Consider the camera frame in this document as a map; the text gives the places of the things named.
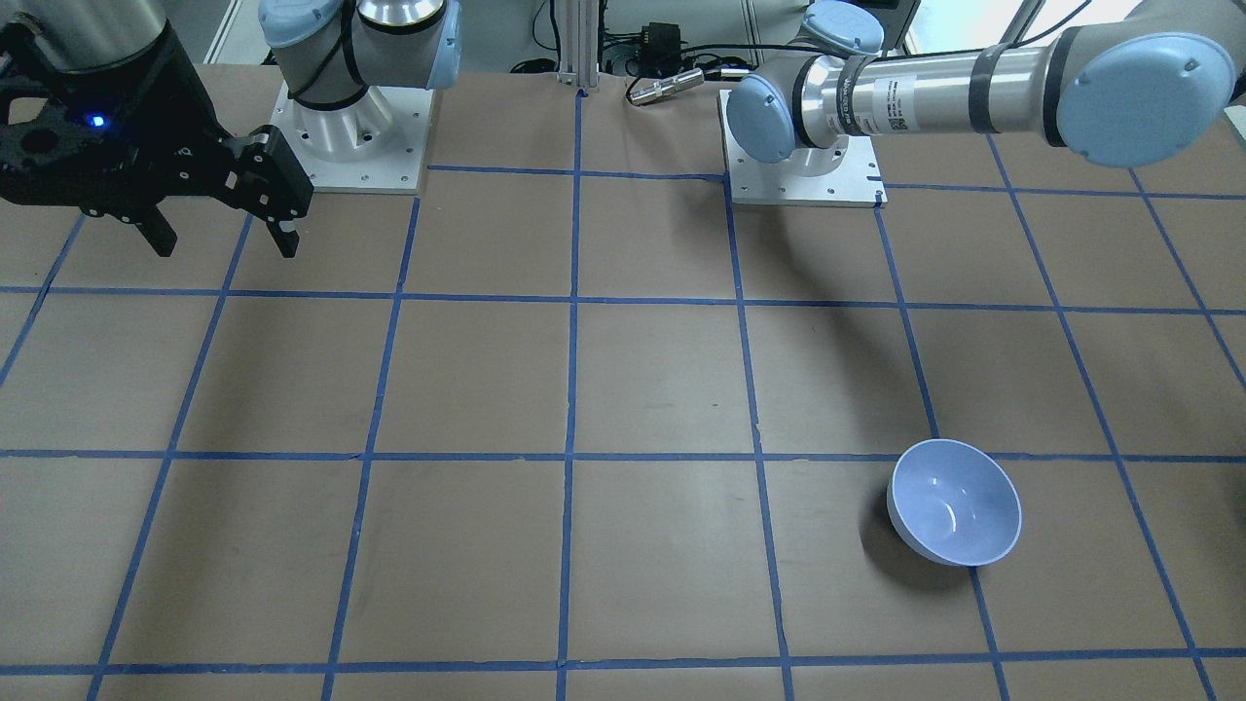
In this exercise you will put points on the aluminium frame post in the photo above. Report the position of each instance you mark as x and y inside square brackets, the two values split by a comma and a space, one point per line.
[578, 33]

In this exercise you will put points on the silver cylindrical connector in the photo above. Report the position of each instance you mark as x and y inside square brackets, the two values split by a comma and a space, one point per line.
[665, 87]

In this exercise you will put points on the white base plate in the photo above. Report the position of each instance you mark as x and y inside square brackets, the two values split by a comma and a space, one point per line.
[355, 161]
[846, 175]

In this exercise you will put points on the blue bowl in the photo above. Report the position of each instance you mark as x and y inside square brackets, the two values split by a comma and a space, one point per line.
[953, 505]

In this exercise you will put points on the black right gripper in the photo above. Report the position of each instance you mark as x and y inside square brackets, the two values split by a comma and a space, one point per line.
[187, 109]

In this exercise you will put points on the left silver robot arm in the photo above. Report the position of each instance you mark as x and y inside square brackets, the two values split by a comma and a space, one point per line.
[1121, 94]

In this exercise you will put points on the black power adapter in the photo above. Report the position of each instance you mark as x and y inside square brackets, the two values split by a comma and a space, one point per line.
[658, 41]

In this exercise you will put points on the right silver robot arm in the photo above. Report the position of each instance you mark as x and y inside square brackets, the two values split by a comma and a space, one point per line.
[329, 52]

